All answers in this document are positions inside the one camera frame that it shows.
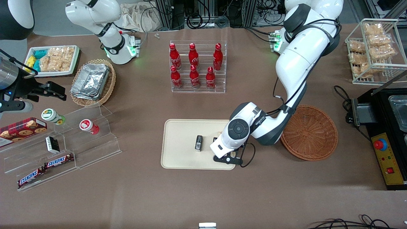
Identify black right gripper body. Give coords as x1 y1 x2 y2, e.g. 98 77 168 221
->
13 68 42 103

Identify white snack tray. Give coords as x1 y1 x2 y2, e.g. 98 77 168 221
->
24 45 80 78

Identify beige plastic tray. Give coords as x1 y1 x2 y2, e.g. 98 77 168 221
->
160 119 237 171

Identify oval tan wicker basket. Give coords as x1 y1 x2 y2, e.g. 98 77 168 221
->
70 59 117 107

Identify round brown wicker basket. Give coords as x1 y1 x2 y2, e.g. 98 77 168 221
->
278 105 339 162

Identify green capped drink cup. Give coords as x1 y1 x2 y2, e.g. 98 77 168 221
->
41 108 66 125

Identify yellow snack packet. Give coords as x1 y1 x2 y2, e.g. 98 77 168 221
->
25 55 36 73

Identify bag of rice crackers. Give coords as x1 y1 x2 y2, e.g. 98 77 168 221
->
39 46 75 73

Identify stack of foil containers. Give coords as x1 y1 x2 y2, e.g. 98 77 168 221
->
70 63 110 101

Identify red cookie box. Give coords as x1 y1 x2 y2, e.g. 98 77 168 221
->
0 117 48 148

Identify red capped drink cup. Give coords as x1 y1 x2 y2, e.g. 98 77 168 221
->
79 119 100 135

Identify black and white small carton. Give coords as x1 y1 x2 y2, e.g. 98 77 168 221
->
45 136 60 154

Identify Snickers chocolate bar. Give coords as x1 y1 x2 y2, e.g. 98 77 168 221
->
17 167 47 189
44 153 74 169

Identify clear acrylic stepped shelf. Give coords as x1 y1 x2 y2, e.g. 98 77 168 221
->
3 104 122 192

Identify clear acrylic bottle rack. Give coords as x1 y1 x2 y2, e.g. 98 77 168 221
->
169 40 227 94

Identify red cola bottle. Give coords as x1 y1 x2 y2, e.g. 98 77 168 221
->
170 65 183 90
188 43 200 69
213 43 224 71
189 64 201 89
205 66 217 90
169 43 182 71

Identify beige cloth bag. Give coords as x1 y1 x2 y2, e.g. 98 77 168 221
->
120 3 160 33

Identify bagged fried snack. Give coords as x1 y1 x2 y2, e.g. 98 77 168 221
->
367 33 393 47
364 24 385 36
348 39 367 53
348 52 368 65
369 45 397 61
351 63 371 79

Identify black appliance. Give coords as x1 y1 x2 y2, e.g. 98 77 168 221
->
351 86 407 191

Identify yellow control box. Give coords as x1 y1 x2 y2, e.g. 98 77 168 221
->
371 133 407 191

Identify metal pan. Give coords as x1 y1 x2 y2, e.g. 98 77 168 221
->
388 94 407 133

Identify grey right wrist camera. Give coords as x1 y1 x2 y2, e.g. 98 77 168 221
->
0 100 33 114

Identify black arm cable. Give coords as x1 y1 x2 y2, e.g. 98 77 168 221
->
238 17 342 168

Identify black power cable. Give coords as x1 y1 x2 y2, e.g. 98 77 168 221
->
334 85 360 125

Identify aluminium frame post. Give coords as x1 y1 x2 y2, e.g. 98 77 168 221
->
153 0 175 31
242 0 259 28

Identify black cable bundle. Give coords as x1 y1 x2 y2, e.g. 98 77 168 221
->
308 214 402 229

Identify coiled black cable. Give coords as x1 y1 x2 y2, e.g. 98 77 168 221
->
186 12 204 30

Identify white wire rack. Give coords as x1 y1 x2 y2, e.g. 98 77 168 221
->
345 18 407 86

